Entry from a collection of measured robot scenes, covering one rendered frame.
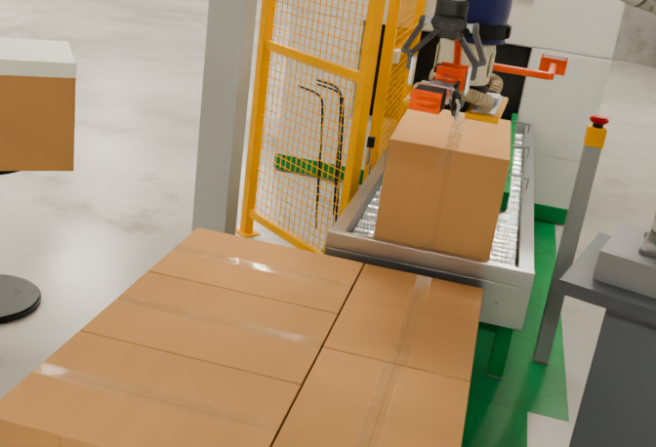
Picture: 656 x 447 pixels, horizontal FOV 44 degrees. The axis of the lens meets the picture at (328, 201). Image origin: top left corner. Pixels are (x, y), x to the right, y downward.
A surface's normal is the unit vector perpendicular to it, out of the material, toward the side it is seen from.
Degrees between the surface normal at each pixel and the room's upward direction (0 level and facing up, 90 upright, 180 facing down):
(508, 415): 0
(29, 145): 90
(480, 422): 0
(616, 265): 90
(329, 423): 0
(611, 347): 90
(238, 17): 90
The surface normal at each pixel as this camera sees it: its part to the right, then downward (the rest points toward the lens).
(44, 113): 0.35, 0.36
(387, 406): 0.12, -0.93
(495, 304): -0.23, 0.30
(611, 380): -0.50, 0.23
